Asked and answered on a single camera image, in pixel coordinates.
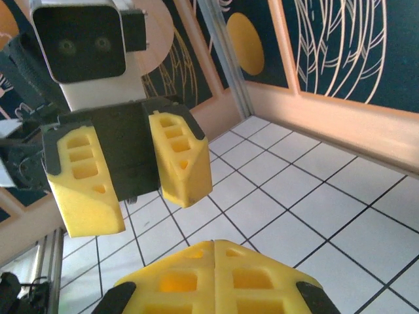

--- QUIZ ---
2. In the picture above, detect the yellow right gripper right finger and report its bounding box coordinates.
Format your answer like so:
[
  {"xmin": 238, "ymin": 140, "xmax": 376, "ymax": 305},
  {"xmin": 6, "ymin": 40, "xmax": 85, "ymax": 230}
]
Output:
[{"xmin": 214, "ymin": 239, "xmax": 342, "ymax": 314}]

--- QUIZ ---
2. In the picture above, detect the peach wooden wall frame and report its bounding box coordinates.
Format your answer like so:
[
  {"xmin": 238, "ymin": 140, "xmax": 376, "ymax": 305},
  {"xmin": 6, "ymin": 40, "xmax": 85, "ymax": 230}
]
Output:
[{"xmin": 0, "ymin": 0, "xmax": 419, "ymax": 266}]

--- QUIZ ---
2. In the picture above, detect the aluminium table side rail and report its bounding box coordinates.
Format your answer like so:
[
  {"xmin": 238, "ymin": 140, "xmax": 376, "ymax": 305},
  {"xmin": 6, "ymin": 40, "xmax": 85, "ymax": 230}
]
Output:
[{"xmin": 32, "ymin": 228, "xmax": 65, "ymax": 314}]

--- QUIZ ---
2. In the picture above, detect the aluminium corner post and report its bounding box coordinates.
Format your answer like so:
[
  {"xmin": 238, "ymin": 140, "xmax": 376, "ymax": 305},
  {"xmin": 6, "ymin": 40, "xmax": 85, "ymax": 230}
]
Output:
[{"xmin": 196, "ymin": 0, "xmax": 255, "ymax": 119}]

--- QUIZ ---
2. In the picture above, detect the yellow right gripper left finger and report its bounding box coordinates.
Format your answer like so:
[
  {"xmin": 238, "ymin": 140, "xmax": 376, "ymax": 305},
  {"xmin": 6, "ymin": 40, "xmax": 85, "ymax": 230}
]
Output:
[{"xmin": 94, "ymin": 239, "xmax": 217, "ymax": 314}]

